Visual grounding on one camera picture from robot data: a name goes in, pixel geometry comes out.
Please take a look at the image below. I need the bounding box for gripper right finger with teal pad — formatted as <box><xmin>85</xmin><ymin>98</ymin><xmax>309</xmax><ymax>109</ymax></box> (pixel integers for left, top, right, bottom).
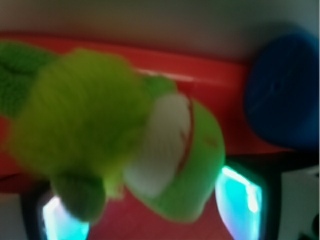
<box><xmin>214</xmin><ymin>152</ymin><xmax>320</xmax><ymax>240</ymax></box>

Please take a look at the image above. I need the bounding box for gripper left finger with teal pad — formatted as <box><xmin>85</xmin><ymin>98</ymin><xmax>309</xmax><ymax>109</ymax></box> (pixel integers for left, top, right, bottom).
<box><xmin>19</xmin><ymin>182</ymin><xmax>91</xmax><ymax>240</ymax></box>

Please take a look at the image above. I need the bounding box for green plush animal toy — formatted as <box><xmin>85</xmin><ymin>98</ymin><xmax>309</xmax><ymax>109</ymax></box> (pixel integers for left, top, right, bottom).
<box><xmin>0</xmin><ymin>40</ymin><xmax>225</xmax><ymax>223</ymax></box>

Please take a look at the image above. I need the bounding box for red plastic tray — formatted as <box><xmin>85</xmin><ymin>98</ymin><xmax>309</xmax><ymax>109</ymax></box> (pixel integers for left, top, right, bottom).
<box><xmin>0</xmin><ymin>32</ymin><xmax>281</xmax><ymax>240</ymax></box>

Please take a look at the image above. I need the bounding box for blue plastic bottle toy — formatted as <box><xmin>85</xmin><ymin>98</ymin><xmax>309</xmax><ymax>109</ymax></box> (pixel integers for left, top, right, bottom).
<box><xmin>243</xmin><ymin>33</ymin><xmax>320</xmax><ymax>151</ymax></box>

